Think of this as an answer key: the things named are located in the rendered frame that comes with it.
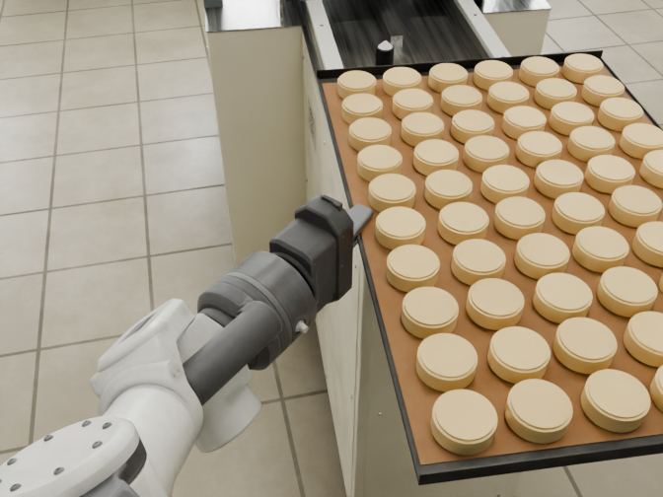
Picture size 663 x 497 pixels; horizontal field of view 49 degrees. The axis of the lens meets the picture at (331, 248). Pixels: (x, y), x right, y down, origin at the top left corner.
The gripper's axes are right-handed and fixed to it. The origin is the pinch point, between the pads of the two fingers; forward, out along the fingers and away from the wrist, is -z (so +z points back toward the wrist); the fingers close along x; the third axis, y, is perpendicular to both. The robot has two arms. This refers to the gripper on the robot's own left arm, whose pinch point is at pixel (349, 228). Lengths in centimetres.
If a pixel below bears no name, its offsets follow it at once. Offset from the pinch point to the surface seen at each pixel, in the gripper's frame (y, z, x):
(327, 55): 37, -44, -11
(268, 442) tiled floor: 36, -20, -101
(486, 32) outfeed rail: 19, -68, -11
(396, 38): 35, -63, -15
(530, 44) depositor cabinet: 21, -95, -25
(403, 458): 0, -18, -68
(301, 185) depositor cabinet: 56, -59, -58
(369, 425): 4, -13, -56
